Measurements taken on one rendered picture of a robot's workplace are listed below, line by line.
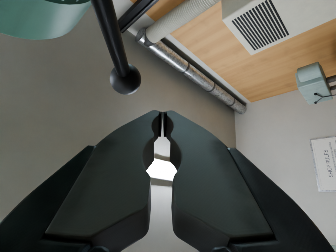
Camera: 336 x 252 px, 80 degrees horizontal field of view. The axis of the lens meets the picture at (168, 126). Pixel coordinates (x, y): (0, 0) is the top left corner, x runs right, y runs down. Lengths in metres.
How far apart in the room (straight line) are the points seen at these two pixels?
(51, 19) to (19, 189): 1.29
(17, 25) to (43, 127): 1.29
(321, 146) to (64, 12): 3.01
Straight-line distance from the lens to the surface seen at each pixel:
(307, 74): 2.30
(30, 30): 0.31
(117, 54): 0.19
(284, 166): 3.16
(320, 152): 3.09
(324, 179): 3.03
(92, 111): 1.71
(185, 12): 1.88
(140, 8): 2.00
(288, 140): 3.21
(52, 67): 1.72
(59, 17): 0.29
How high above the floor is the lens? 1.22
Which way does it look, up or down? 42 degrees up
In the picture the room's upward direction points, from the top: 106 degrees counter-clockwise
